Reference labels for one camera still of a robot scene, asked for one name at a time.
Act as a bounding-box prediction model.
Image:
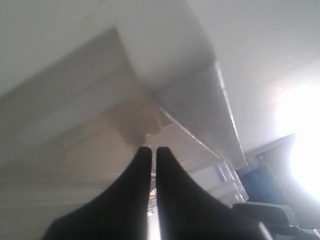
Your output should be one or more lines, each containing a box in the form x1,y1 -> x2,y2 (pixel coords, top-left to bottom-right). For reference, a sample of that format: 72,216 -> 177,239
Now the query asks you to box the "white translucent plastic drawer cabinet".
0,0 -> 243,240

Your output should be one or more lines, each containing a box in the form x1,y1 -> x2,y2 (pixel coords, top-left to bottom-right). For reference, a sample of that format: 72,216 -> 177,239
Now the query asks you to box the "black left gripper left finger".
42,146 -> 152,240

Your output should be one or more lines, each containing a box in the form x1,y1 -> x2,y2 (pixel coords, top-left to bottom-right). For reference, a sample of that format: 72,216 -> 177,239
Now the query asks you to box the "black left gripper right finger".
156,147 -> 272,240

